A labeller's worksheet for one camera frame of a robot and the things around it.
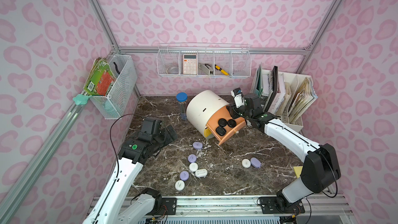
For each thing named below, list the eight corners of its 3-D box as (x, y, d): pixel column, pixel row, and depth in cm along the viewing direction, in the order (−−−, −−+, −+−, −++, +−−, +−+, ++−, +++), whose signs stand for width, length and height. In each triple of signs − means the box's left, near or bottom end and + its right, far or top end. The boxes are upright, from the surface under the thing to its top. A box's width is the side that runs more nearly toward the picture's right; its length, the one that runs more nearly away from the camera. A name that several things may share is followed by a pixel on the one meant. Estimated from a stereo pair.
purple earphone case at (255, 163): (251, 168, 87) (252, 166, 85) (249, 158, 90) (250, 157, 88) (260, 168, 87) (261, 166, 85) (258, 158, 90) (259, 157, 88)
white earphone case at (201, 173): (195, 177, 84) (194, 176, 82) (195, 170, 86) (195, 168, 84) (208, 177, 84) (208, 176, 82) (207, 170, 86) (208, 168, 84)
